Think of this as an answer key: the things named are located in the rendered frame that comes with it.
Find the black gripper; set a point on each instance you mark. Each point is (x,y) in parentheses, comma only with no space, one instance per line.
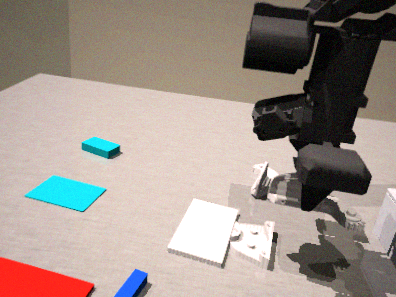
(322,166)

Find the cyan flat square plate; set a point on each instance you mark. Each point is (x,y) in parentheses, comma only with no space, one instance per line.
(66,193)

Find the small cyan rectangular block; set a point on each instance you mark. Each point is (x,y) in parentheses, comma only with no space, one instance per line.
(101,147)

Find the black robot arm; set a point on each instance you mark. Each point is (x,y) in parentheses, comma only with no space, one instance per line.
(281,39)

